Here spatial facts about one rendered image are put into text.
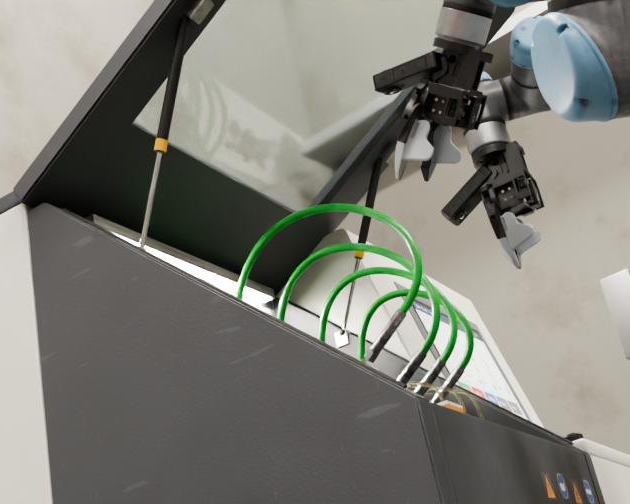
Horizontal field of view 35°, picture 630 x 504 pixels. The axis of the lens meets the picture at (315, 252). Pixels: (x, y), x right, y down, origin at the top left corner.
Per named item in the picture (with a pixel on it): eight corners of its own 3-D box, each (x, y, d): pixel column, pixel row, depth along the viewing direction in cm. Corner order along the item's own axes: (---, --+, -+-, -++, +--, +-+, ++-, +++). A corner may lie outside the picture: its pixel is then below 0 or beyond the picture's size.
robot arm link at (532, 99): (573, 80, 167) (508, 97, 168) (570, 113, 177) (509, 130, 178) (559, 41, 170) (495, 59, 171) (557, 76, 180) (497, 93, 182)
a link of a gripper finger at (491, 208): (502, 233, 163) (488, 187, 167) (494, 237, 164) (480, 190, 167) (513, 241, 167) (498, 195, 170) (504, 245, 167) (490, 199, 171)
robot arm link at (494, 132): (457, 134, 173) (475, 150, 180) (464, 157, 171) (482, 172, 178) (497, 116, 170) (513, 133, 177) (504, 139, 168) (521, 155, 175)
